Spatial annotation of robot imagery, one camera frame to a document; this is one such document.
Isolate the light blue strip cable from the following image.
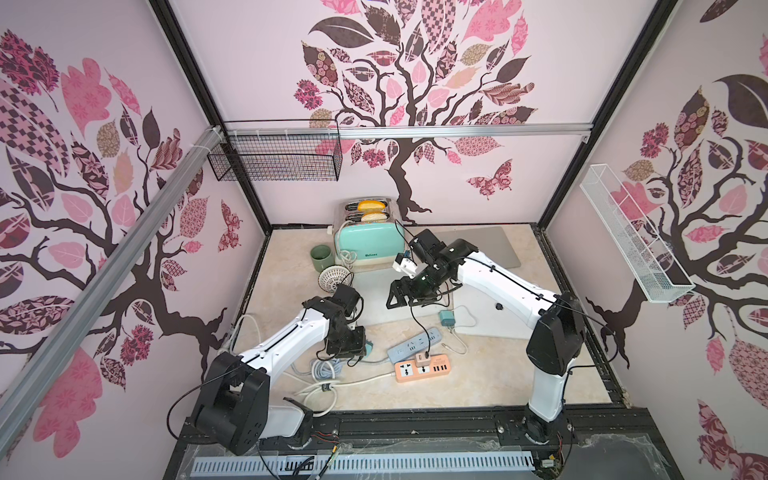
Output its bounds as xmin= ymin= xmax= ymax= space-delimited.
xmin=286 ymin=353 xmax=391 ymax=385

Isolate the mint green toaster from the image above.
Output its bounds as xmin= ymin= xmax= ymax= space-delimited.
xmin=330 ymin=196 xmax=406 ymax=270

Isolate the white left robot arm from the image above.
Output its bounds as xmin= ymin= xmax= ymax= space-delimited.
xmin=189 ymin=285 xmax=366 ymax=455

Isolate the green ceramic cup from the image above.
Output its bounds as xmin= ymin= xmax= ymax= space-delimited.
xmin=310 ymin=244 xmax=336 ymax=273

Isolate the rear grey laptop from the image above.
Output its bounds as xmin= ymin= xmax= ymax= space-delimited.
xmin=461 ymin=226 xmax=522 ymax=269

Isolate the orange power strip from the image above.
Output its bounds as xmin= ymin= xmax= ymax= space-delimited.
xmin=394 ymin=354 xmax=452 ymax=384

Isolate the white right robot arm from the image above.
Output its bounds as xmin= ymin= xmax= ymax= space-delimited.
xmin=386 ymin=229 xmax=585 ymax=445

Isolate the grey power strip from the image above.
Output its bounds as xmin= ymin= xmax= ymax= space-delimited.
xmin=387 ymin=327 xmax=442 ymax=364

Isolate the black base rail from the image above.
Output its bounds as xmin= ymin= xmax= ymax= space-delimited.
xmin=163 ymin=404 xmax=682 ymax=479

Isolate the right white laptop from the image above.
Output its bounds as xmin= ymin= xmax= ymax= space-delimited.
xmin=452 ymin=278 xmax=548 ymax=340

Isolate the pink charger on orange strip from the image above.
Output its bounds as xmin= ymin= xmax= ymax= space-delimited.
xmin=415 ymin=353 xmax=431 ymax=369

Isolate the black wire basket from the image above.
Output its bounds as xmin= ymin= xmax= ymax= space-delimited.
xmin=207 ymin=119 xmax=343 ymax=182

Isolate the white wire shelf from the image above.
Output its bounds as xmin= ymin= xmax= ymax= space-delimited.
xmin=580 ymin=164 xmax=695 ymax=303

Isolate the black charging cable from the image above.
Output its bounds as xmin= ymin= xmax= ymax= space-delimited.
xmin=407 ymin=287 xmax=463 ymax=361

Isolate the front orange bread slice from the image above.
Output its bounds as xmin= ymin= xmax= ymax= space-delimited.
xmin=360 ymin=211 xmax=389 ymax=223

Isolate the white usb cable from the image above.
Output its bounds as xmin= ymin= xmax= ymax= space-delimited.
xmin=446 ymin=304 xmax=481 ymax=355

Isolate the white vented cable duct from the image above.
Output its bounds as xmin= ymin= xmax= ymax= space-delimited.
xmin=187 ymin=451 xmax=535 ymax=479

